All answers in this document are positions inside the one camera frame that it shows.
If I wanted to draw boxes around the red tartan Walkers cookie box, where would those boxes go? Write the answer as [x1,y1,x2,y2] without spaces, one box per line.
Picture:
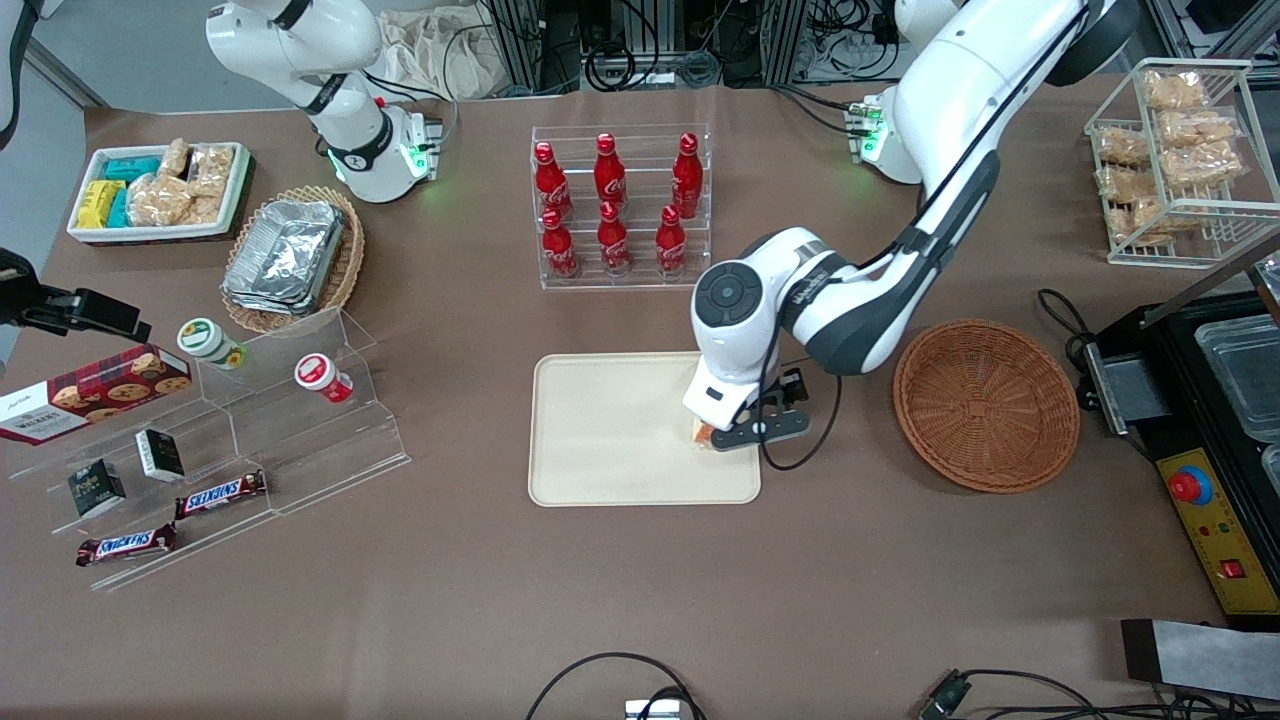
[0,344,193,446]

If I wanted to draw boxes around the brown Snickers bar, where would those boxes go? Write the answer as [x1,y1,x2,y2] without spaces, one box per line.
[175,470,268,520]
[76,523,178,568]

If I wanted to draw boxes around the round brown wicker basket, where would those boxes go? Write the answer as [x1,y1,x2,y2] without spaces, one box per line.
[893,319,1081,494]

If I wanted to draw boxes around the cream plastic tray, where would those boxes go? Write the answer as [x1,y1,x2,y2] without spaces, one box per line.
[528,351,762,507]

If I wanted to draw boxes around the black machine power cable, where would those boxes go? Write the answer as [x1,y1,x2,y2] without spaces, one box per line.
[1037,288,1101,411]

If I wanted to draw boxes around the bundle of black cables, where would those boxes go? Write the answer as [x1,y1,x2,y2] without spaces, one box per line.
[585,0,723,91]

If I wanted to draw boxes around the white rectangular snack bin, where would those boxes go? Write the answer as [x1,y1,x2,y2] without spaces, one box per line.
[67,142,251,246]

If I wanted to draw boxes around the grey flat metal plate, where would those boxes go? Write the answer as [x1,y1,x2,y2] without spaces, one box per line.
[1120,618,1280,701]

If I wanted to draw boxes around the small black box gold print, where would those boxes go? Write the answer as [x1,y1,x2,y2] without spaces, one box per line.
[67,459,127,518]

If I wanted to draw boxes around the clear acrylic stepped shelf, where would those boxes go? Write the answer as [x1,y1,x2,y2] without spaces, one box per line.
[8,308,411,593]

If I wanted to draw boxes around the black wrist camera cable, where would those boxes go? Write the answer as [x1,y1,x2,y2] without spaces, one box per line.
[0,0,43,151]
[758,345,843,472]

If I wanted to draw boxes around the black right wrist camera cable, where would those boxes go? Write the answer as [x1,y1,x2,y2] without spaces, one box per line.
[0,0,43,151]

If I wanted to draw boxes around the white wire rack basket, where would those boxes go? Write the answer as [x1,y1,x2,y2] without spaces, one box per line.
[1085,58,1280,269]

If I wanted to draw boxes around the black cable with connector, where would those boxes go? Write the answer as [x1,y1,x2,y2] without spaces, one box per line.
[920,668,1280,720]

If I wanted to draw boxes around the beige cloth bag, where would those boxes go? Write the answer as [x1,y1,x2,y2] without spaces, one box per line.
[375,8,501,101]

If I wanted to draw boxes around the clear bag of fried snacks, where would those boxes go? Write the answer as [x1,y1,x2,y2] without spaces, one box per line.
[1157,108,1241,149]
[1160,142,1246,189]
[1097,165,1161,204]
[1143,70,1209,111]
[1097,128,1153,169]

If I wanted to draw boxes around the red lidded yogurt cup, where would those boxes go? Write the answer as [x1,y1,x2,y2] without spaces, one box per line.
[294,353,354,405]

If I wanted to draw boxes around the red coca-cola bottle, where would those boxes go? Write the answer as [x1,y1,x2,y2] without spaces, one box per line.
[655,205,688,278]
[540,207,581,280]
[597,201,633,277]
[533,141,574,223]
[594,133,628,211]
[671,132,704,219]

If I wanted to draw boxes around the green lidded yogurt cup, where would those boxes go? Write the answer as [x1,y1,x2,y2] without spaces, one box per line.
[178,318,247,371]

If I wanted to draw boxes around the clear plastic food container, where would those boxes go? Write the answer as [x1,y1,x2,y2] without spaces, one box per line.
[1195,315,1280,443]

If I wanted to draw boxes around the clear acrylic bottle rack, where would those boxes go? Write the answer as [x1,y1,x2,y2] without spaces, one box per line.
[531,124,712,291]

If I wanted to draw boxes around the yellow snack packet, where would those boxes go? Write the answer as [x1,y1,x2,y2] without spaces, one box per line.
[77,180,126,229]

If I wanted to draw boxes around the stacked aluminium foil containers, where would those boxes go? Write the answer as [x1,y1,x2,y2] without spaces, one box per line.
[224,200,346,316]

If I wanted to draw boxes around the black sealing machine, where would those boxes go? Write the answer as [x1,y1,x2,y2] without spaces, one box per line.
[1078,240,1280,631]

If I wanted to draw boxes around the oval light wicker basket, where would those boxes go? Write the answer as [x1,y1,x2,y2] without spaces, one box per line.
[220,185,366,334]

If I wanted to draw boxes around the black looped cable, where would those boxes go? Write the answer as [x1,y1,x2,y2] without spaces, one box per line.
[525,652,706,720]

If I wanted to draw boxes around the black left wrist camera cable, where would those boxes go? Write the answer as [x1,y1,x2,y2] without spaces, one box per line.
[758,345,843,472]

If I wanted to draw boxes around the small black box white side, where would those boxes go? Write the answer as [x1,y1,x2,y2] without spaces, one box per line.
[136,429,186,483]

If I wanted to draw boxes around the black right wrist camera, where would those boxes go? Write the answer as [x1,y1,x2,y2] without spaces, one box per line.
[0,245,41,326]

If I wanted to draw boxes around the aluminium frame post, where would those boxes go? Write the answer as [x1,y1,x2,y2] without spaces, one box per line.
[480,0,546,96]
[760,0,811,86]

